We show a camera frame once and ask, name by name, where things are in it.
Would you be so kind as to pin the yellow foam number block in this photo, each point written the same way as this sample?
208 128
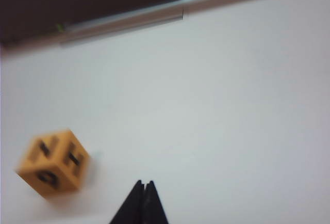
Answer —
51 164

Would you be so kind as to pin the silver flat bar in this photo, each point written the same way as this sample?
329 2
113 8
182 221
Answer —
123 22

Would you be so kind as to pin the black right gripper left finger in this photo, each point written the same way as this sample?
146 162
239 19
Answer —
131 208

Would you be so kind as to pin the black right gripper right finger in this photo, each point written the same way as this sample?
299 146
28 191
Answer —
154 208

